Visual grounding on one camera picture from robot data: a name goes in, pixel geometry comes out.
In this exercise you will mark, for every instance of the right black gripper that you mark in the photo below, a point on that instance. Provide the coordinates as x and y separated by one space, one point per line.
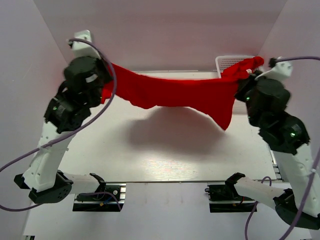
243 85

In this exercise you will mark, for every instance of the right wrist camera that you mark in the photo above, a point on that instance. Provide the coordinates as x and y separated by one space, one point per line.
280 70

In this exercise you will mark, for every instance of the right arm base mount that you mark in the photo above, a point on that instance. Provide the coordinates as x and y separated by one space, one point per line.
223 201

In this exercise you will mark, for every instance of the white plastic basket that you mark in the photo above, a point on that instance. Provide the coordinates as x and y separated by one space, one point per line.
230 65

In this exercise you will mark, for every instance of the red t shirt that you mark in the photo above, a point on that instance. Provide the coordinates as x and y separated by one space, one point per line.
242 69
213 97

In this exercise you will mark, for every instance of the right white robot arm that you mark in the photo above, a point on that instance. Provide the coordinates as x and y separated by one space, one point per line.
286 135

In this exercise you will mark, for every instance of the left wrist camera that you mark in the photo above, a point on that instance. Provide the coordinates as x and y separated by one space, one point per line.
80 49

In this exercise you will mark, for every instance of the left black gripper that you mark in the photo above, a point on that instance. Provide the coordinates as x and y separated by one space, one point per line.
100 63

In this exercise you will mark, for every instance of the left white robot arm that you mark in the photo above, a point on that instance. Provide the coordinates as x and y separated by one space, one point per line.
46 183

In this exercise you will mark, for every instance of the crumpled red t shirt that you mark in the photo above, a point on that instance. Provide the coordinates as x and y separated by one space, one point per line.
242 69

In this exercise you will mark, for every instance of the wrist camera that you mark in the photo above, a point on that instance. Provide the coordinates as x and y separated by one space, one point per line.
280 70
80 49

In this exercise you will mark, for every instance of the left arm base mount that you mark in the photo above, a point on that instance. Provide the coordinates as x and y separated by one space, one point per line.
110 198

